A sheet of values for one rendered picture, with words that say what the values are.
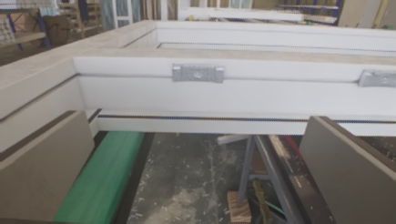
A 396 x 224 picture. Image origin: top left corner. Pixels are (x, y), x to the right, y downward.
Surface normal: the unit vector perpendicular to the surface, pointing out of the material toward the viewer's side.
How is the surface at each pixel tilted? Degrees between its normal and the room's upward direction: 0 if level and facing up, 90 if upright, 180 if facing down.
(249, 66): 90
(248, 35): 90
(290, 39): 90
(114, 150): 0
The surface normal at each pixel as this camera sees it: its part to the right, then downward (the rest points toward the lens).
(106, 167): 0.02, -0.88
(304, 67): 0.00, 0.48
